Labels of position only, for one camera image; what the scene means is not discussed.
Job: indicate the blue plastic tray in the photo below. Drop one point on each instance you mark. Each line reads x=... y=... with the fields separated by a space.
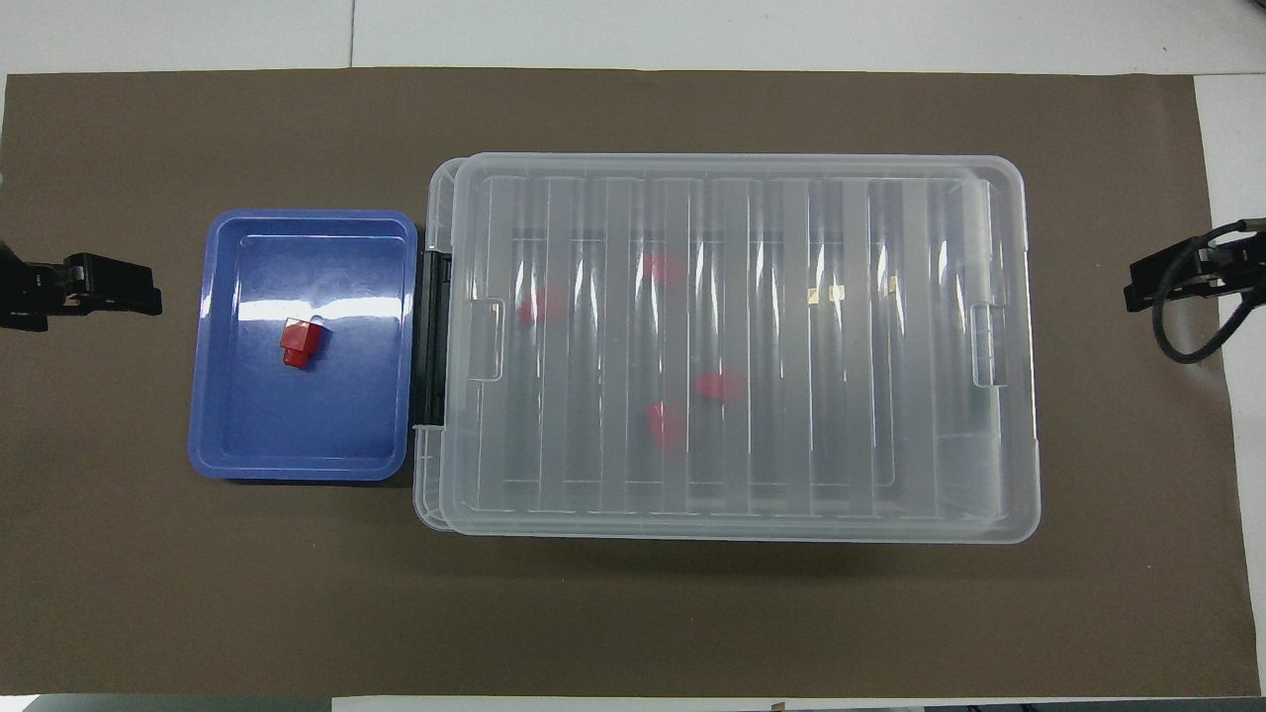
x=297 y=435

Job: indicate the clear plastic storage box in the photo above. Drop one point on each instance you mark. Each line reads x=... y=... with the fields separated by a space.
x=427 y=465

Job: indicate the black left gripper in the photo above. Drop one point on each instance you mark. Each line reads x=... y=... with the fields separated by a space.
x=25 y=292

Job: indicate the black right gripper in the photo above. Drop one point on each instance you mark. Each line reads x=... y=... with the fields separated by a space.
x=1236 y=272

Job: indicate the clear ribbed box lid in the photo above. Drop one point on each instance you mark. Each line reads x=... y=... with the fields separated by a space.
x=890 y=445

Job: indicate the brown table mat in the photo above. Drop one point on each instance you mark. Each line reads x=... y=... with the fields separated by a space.
x=633 y=613

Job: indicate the red plastic block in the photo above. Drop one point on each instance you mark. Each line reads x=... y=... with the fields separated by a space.
x=661 y=267
x=541 y=307
x=719 y=386
x=665 y=425
x=297 y=341

